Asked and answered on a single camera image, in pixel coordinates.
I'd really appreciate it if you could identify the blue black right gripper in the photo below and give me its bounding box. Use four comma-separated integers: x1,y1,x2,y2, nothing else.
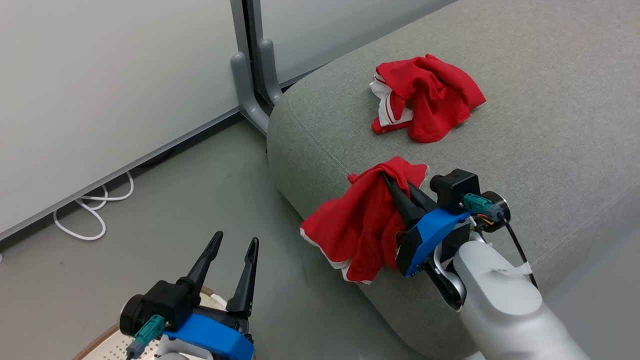
381,172,474,279

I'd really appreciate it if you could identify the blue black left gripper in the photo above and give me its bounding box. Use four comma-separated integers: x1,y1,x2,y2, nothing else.
162,231,260,360

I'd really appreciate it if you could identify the red and white cloth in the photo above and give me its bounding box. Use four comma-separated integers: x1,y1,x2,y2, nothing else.
369,53,487,144

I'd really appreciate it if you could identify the grey fabric sofa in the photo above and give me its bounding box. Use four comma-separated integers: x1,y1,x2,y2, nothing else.
266,0,640,360

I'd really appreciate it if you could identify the pink perforated laundry basket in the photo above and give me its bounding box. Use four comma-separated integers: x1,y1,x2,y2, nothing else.
74,286,231,360

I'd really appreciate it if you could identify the grey curved partition foot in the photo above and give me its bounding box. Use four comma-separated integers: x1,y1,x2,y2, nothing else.
230,51,271,136
258,38,284,107

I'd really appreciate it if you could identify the small white partition panel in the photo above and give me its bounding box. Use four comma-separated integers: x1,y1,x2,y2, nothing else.
260,0,458,86

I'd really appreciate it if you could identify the large white partition panel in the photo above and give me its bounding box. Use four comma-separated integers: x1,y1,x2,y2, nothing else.
0,0,242,242

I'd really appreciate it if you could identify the teal left camera cable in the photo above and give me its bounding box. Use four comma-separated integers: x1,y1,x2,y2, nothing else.
125,315,166,360

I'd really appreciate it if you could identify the black right camera cable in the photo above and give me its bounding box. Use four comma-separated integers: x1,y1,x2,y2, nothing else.
462,192,540,290

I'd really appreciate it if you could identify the white coiled floor cable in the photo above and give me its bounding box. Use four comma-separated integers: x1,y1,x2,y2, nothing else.
52,171,135,242

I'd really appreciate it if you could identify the black floor cable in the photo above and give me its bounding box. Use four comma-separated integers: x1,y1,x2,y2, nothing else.
135,145,177,168

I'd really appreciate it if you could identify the grey partition post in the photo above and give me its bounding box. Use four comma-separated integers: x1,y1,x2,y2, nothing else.
230,0,264,101

